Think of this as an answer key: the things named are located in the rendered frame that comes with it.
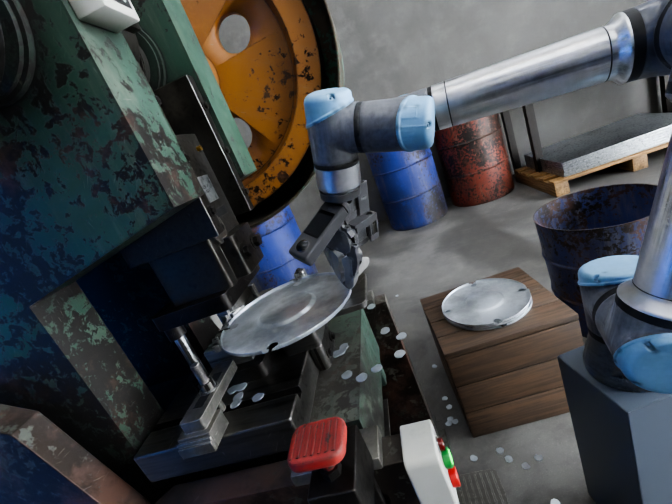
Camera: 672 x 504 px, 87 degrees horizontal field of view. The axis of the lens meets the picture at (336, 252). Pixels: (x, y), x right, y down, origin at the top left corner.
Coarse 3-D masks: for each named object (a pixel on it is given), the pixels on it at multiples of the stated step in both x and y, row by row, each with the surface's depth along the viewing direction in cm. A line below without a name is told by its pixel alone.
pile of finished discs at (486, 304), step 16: (464, 288) 135; (480, 288) 131; (496, 288) 127; (512, 288) 123; (448, 304) 129; (464, 304) 125; (480, 304) 121; (496, 304) 117; (512, 304) 115; (528, 304) 112; (448, 320) 121; (464, 320) 117; (480, 320) 114; (496, 320) 112; (512, 320) 109
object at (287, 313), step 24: (288, 288) 85; (312, 288) 79; (336, 288) 74; (240, 312) 82; (264, 312) 75; (288, 312) 71; (312, 312) 68; (336, 312) 64; (240, 336) 70; (264, 336) 66; (288, 336) 63
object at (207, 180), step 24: (192, 144) 68; (192, 168) 65; (216, 192) 70; (216, 240) 62; (240, 240) 67; (168, 264) 64; (192, 264) 64; (216, 264) 63; (240, 264) 66; (168, 288) 66; (192, 288) 65; (216, 288) 65
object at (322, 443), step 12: (324, 420) 44; (336, 420) 43; (300, 432) 44; (312, 432) 43; (324, 432) 42; (336, 432) 41; (300, 444) 42; (312, 444) 41; (324, 444) 40; (336, 444) 40; (288, 456) 41; (300, 456) 40; (312, 456) 40; (324, 456) 39; (336, 456) 39; (300, 468) 39; (312, 468) 39; (324, 468) 42
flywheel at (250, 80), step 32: (192, 0) 88; (224, 0) 87; (256, 0) 87; (288, 0) 83; (256, 32) 89; (288, 32) 86; (224, 64) 92; (256, 64) 92; (288, 64) 91; (320, 64) 88; (224, 96) 95; (256, 96) 94; (288, 96) 94; (256, 128) 97; (288, 128) 95; (256, 160) 100; (288, 160) 96; (256, 192) 100
